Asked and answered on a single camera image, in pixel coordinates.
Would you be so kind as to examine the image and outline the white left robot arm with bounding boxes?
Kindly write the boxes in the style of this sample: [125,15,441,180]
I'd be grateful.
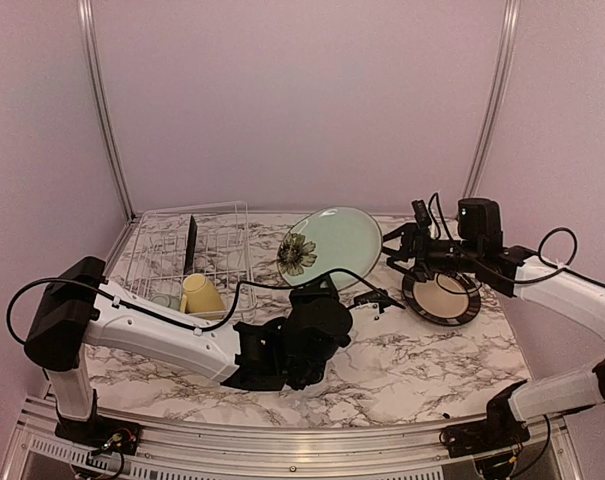
[8,256,353,445]

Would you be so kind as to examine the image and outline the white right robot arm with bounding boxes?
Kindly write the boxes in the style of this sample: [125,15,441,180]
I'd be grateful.
[382,198,605,448]

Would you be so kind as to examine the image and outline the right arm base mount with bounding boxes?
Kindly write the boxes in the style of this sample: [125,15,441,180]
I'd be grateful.
[439,398,552,479]

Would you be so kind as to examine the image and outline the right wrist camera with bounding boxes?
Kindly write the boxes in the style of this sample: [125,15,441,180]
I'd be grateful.
[411,200,432,239]

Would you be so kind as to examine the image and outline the yellow ceramic mug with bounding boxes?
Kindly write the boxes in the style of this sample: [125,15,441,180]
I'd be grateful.
[180,274,226,320]

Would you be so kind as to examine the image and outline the black rimmed cream plate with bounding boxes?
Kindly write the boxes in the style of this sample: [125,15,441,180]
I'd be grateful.
[402,273,482,327]

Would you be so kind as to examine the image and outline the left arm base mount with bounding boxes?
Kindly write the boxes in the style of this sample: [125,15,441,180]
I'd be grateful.
[55,415,142,479]

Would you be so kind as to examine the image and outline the right aluminium corner post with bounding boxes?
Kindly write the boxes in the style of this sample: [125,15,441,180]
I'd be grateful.
[462,0,521,197]

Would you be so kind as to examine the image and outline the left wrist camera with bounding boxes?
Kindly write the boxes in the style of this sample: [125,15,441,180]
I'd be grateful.
[349,289,406,314]

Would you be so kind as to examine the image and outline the white wire dish rack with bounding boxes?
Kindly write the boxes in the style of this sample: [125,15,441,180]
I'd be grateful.
[110,201,256,323]

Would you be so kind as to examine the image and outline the left aluminium corner post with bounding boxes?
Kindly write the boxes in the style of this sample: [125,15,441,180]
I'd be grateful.
[77,0,136,222]

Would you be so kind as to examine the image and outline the red floral plate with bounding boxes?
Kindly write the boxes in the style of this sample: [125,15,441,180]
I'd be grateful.
[183,215,198,276]

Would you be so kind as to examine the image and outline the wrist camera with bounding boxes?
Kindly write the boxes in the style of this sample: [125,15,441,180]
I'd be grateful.
[411,200,432,239]
[349,289,406,314]

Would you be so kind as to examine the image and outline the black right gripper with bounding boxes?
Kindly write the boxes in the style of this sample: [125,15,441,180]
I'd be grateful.
[372,223,482,282]

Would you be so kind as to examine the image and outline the aluminium front frame rail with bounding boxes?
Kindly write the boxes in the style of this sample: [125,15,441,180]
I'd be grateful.
[0,396,583,479]

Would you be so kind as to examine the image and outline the pale green flower plate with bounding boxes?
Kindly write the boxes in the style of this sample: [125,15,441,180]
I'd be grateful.
[276,207,382,290]

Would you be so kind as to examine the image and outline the grey-green ceramic bowl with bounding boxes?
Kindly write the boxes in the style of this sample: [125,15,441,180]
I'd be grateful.
[150,293,182,311]

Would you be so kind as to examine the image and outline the aluminium corner post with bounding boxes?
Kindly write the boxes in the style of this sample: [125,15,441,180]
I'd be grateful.
[462,0,521,197]
[77,0,136,222]

